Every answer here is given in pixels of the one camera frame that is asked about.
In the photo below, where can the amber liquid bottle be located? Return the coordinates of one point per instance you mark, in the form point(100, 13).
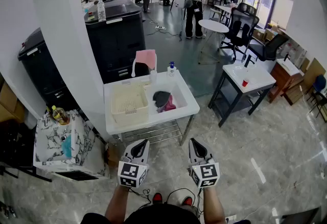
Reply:
point(60, 115)

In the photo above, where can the brown cardboard box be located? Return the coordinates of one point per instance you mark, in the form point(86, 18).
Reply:
point(265, 33)
point(10, 100)

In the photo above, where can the wooden vanity cabinet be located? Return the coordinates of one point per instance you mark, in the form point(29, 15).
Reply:
point(283, 77)

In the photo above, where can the white curved faucet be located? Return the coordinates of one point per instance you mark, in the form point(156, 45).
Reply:
point(133, 68)

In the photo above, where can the round white table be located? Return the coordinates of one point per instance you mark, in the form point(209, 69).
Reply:
point(213, 26)

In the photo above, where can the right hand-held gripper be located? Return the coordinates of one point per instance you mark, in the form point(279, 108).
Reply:
point(208, 173)

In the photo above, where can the blue chair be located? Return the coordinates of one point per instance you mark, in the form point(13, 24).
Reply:
point(319, 85)

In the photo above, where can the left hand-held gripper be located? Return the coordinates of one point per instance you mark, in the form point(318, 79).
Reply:
point(131, 171)

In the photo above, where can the marble pattern sink cabinet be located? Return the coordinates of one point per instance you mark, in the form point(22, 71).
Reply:
point(87, 146)

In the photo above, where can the red cloth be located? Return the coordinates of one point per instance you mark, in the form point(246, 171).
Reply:
point(169, 106)

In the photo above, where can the white rectangular desk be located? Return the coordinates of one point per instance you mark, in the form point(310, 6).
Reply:
point(224, 9)

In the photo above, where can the large black copier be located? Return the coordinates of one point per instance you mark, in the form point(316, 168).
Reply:
point(115, 44)

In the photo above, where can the dark grey cloth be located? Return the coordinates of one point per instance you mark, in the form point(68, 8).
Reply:
point(161, 97)

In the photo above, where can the person's left forearm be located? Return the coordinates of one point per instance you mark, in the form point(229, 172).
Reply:
point(117, 202)

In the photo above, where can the white sink unit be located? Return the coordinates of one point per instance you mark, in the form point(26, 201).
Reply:
point(184, 108)

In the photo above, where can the pink cloth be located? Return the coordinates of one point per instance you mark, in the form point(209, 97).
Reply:
point(145, 58)

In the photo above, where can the teal cloth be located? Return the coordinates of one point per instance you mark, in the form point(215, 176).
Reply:
point(67, 146)

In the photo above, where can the white power strip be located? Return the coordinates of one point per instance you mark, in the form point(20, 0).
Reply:
point(160, 27)

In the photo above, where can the person's right shoe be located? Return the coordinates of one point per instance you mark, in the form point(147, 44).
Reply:
point(187, 200)

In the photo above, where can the black faucet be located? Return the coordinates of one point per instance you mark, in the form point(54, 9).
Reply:
point(247, 62)
point(286, 56)

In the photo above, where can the person's black shirt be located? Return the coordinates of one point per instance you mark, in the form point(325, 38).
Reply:
point(158, 215)

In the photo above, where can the chrome faucet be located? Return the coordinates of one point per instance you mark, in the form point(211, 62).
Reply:
point(46, 119)

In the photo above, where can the cream perforated basket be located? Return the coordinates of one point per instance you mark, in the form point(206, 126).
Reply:
point(129, 104)

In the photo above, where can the red paper cup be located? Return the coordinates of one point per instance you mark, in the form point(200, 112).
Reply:
point(245, 83)

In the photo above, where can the clear plastic water bottle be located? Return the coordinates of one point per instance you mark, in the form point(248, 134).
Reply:
point(101, 10)

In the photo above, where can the person's left shoe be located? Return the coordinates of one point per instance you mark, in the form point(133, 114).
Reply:
point(157, 198)

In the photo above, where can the black metal table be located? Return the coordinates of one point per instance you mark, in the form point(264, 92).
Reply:
point(15, 146)

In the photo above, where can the black mesh office chair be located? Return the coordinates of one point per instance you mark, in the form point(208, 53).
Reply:
point(246, 8)
point(242, 28)

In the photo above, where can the person's right forearm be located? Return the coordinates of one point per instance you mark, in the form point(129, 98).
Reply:
point(213, 205)

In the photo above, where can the blue-capped soap pump bottle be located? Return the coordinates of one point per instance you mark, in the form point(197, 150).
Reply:
point(171, 70)

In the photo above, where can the white side table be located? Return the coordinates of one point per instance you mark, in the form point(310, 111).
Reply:
point(258, 77)

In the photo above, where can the yellow sticky note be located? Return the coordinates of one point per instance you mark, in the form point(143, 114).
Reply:
point(90, 17)

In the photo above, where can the person's shoe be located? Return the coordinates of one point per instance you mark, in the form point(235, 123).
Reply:
point(157, 198)
point(187, 200)

